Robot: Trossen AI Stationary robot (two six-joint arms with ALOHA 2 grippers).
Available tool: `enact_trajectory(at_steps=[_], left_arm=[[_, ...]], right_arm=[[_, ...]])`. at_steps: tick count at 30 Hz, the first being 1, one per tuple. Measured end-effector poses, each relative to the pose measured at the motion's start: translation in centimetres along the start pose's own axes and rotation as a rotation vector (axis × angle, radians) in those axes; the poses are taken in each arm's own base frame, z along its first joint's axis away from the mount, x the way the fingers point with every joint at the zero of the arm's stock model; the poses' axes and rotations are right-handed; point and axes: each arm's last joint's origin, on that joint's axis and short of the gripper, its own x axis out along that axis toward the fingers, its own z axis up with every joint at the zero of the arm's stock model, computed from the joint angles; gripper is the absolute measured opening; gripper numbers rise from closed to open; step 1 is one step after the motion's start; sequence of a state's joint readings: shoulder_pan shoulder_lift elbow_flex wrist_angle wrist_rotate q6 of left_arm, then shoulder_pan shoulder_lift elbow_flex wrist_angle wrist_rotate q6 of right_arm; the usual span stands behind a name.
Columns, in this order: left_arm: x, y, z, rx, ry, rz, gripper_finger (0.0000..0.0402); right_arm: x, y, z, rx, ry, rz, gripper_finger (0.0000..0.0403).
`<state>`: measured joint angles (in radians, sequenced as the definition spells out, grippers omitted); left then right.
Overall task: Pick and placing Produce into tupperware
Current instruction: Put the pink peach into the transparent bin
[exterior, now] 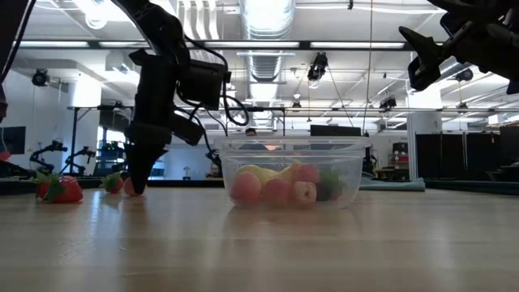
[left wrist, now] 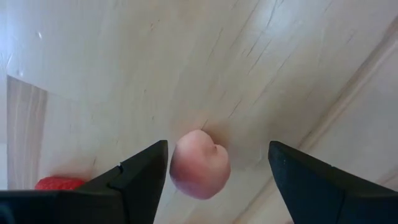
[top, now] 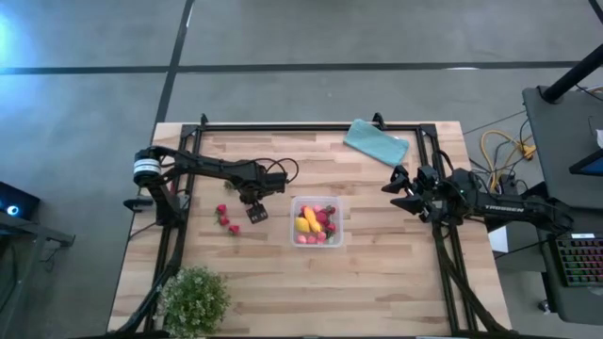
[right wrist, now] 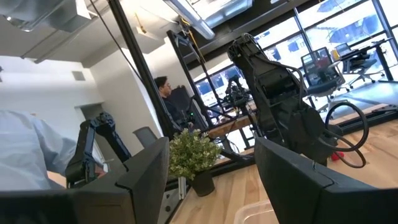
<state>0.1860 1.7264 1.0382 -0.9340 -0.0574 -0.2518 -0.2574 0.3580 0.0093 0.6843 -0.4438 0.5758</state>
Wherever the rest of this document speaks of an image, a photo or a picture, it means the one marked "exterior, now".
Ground teal cloth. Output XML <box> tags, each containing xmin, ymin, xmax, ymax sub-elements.
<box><xmin>358</xmin><ymin>176</ymin><xmax>426</xmax><ymax>192</ymax></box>

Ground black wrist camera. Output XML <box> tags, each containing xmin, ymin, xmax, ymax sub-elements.
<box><xmin>169</xmin><ymin>114</ymin><xmax>205</xmax><ymax>147</ymax></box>
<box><xmin>440</xmin><ymin>11</ymin><xmax>474</xmax><ymax>44</ymax></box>

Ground clear plastic tupperware container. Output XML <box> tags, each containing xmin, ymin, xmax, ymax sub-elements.
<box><xmin>214</xmin><ymin>135</ymin><xmax>372</xmax><ymax>210</ymax></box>

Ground white building column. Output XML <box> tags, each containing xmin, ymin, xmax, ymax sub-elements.
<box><xmin>407</xmin><ymin>87</ymin><xmax>443</xmax><ymax>182</ymax></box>

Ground black left wrist motor box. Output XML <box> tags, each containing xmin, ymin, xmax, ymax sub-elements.
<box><xmin>177</xmin><ymin>59</ymin><xmax>232</xmax><ymax>110</ymax></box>

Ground pink toy peach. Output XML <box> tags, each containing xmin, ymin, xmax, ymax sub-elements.
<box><xmin>122</xmin><ymin>176</ymin><xmax>143</xmax><ymax>198</ymax></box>

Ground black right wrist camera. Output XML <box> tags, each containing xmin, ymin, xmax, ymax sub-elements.
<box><xmin>440</xmin><ymin>11</ymin><xmax>474</xmax><ymax>44</ymax></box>

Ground fluorescent ceiling light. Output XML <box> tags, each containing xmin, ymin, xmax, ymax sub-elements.
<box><xmin>204</xmin><ymin>40</ymin><xmax>301</xmax><ymax>49</ymax></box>
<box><xmin>99</xmin><ymin>40</ymin><xmax>151</xmax><ymax>49</ymax></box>
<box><xmin>310</xmin><ymin>41</ymin><xmax>406</xmax><ymax>49</ymax></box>
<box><xmin>10</xmin><ymin>40</ymin><xmax>90</xmax><ymax>49</ymax></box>

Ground small strawberry with green leaves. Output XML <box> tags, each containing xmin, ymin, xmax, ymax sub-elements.
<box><xmin>100</xmin><ymin>171</ymin><xmax>125</xmax><ymax>195</ymax></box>

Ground silver ceiling air duct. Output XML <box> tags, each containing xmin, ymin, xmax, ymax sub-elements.
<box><xmin>238</xmin><ymin>0</ymin><xmax>297</xmax><ymax>102</ymax></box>

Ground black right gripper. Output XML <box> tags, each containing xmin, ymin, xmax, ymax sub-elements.
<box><xmin>399</xmin><ymin>22</ymin><xmax>519</xmax><ymax>91</ymax></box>

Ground yellow toy lemon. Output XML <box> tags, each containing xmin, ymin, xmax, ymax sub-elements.
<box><xmin>237</xmin><ymin>164</ymin><xmax>281</xmax><ymax>184</ymax></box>

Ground black rig post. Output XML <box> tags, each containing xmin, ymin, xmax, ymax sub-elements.
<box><xmin>0</xmin><ymin>0</ymin><xmax>36</xmax><ymax>122</ymax></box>

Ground black table edge rail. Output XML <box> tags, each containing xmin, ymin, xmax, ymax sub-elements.
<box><xmin>0</xmin><ymin>176</ymin><xmax>519</xmax><ymax>196</ymax></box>

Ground black metal frame stand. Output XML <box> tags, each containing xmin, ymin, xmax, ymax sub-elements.
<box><xmin>66</xmin><ymin>105</ymin><xmax>137</xmax><ymax>176</ymax></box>

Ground dark wall monitor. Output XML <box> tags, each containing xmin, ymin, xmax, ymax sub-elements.
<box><xmin>0</xmin><ymin>126</ymin><xmax>27</xmax><ymax>155</ymax></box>

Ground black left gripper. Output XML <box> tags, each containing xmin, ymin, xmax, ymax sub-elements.
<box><xmin>124</xmin><ymin>48</ymin><xmax>179</xmax><ymax>195</ymax></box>

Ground black ceiling-hung camera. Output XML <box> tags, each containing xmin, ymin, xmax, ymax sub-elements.
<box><xmin>307</xmin><ymin>52</ymin><xmax>328</xmax><ymax>82</ymax></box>

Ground pink toy raspberry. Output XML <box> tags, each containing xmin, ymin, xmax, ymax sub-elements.
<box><xmin>261</xmin><ymin>178</ymin><xmax>293</xmax><ymax>206</ymax></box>
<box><xmin>295</xmin><ymin>163</ymin><xmax>320</xmax><ymax>184</ymax></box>
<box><xmin>291</xmin><ymin>181</ymin><xmax>318</xmax><ymax>205</ymax></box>
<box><xmin>229</xmin><ymin>172</ymin><xmax>263</xmax><ymax>206</ymax></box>

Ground black desk monitor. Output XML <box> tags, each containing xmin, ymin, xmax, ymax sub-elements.
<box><xmin>310</xmin><ymin>124</ymin><xmax>362</xmax><ymax>138</ymax></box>

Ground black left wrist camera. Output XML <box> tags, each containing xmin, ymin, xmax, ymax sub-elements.
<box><xmin>169</xmin><ymin>114</ymin><xmax>205</xmax><ymax>147</ymax></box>

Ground yellow toy banana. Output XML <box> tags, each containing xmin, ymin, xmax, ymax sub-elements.
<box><xmin>277</xmin><ymin>159</ymin><xmax>303</xmax><ymax>183</ymax></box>

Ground red strawberry with green leaves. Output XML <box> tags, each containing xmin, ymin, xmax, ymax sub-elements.
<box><xmin>318</xmin><ymin>168</ymin><xmax>349</xmax><ymax>202</ymax></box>
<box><xmin>35</xmin><ymin>173</ymin><xmax>84</xmax><ymax>204</ymax></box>

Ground thin hanging ceiling cable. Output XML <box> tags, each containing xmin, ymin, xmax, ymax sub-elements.
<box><xmin>366</xmin><ymin>0</ymin><xmax>374</xmax><ymax>122</ymax></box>

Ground black partition panels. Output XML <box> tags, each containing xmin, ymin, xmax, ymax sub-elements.
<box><xmin>415</xmin><ymin>131</ymin><xmax>502</xmax><ymax>182</ymax></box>

